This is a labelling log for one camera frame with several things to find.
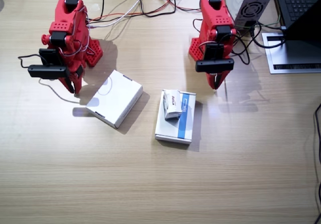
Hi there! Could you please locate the small white packet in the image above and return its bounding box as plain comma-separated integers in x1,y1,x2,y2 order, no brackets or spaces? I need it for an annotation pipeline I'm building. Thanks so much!
162,89,183,121

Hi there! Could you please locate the white box with grey arc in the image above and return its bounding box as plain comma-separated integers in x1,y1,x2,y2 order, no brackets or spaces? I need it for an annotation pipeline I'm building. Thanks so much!
85,69,143,129

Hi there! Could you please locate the white box with blue stripe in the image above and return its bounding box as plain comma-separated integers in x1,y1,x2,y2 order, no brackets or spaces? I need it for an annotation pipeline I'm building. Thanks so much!
154,89,197,145

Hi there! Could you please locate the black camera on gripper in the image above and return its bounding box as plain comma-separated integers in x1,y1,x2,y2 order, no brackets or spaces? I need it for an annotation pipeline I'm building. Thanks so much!
27,48,69,80
195,43,235,73

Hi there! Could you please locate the thin white cable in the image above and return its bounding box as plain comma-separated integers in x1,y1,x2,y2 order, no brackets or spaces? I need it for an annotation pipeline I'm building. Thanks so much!
38,79,81,104

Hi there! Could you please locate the camera black cable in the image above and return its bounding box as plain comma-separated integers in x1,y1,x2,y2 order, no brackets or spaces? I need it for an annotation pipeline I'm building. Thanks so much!
199,32,251,65
18,54,42,69

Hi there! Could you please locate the black power cable with plug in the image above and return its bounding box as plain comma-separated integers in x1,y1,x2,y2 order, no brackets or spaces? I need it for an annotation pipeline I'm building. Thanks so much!
244,20,288,49

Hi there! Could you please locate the bundle of cables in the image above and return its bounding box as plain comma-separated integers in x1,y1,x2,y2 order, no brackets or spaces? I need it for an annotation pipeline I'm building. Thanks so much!
87,0,209,24

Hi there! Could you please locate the black looping cable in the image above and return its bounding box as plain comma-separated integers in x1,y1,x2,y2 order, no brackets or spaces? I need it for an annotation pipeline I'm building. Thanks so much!
99,0,178,21

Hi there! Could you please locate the thin green cable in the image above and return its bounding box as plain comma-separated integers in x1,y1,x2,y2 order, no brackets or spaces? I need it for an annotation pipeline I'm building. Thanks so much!
235,8,285,31

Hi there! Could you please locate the white twin cable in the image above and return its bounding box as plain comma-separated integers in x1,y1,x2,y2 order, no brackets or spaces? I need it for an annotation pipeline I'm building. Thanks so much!
87,0,152,29

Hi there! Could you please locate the long black cable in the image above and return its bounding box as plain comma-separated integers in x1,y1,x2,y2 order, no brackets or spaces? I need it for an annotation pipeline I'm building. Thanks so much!
312,102,321,224

